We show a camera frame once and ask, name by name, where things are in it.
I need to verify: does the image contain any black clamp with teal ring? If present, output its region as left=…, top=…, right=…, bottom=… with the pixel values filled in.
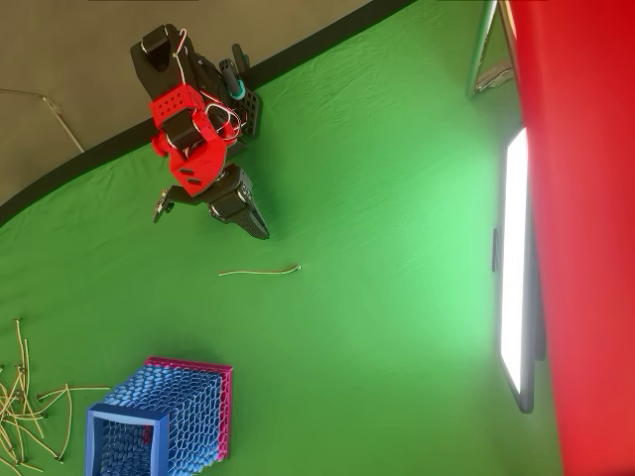
left=218, top=43, right=249, bottom=102

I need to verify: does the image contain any blue and pink lattice basket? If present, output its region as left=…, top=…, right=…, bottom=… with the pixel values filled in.
left=83, top=355, right=234, bottom=476

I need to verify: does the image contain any glowing white light panel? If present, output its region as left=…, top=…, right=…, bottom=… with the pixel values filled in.
left=491, top=126, right=547, bottom=416

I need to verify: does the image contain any red vertical panel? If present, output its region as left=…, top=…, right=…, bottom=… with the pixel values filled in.
left=504, top=0, right=635, bottom=476

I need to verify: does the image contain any small wrist camera board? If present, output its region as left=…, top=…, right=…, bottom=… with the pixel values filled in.
left=151, top=189, right=176, bottom=223

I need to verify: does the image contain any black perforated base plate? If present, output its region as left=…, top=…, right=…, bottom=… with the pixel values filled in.
left=232, top=86, right=262, bottom=138

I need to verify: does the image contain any thin grey cable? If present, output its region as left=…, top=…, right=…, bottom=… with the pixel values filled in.
left=0, top=87, right=86, bottom=154

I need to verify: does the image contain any silver folding reflector stand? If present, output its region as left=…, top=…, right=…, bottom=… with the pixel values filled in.
left=465, top=0, right=520, bottom=100

